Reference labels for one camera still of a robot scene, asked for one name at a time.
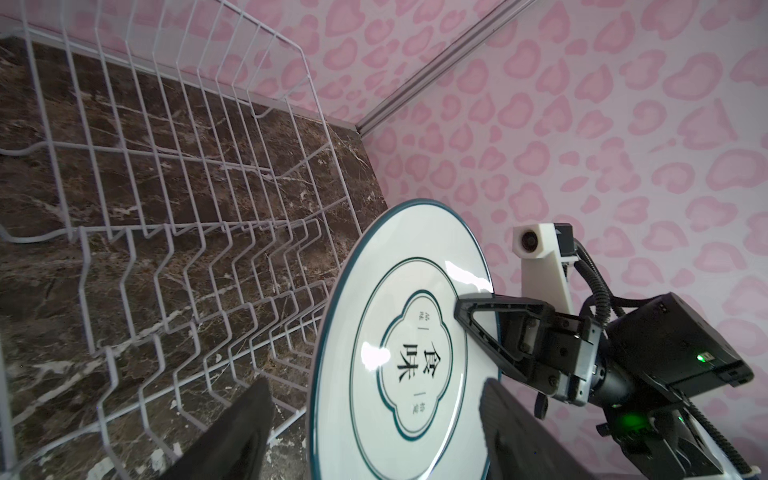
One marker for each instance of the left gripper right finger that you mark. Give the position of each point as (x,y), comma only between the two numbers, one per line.
(518,445)

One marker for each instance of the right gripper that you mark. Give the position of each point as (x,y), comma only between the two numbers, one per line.
(562,356)

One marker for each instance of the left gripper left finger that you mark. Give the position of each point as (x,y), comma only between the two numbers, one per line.
(235,445)

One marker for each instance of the white round plate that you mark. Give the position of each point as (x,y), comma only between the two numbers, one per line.
(396,380)

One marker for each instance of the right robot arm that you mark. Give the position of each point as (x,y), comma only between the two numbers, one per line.
(641,361)

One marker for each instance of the white wire dish rack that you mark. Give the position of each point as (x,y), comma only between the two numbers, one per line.
(173,214)

